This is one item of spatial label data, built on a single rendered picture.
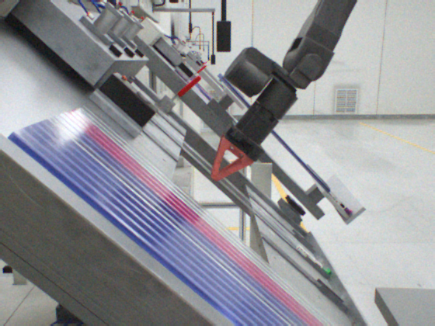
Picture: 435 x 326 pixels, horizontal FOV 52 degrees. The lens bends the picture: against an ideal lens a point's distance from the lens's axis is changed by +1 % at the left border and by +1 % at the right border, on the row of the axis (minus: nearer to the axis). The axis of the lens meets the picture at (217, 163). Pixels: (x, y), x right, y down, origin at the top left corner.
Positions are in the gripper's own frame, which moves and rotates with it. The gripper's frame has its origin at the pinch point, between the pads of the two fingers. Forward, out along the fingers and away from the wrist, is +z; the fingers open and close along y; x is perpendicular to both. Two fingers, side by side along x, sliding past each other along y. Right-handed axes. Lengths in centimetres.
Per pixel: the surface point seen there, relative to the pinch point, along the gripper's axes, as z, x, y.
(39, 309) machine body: 46.3, -10.0, -6.6
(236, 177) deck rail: 1.4, 7.4, -19.1
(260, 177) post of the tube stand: 2, 19, -47
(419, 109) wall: -191, 361, -760
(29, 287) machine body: 50, -14, -16
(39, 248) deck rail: 2, -15, 49
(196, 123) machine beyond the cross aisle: 52, 22, -451
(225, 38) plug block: -19.1, -13.4, 8.2
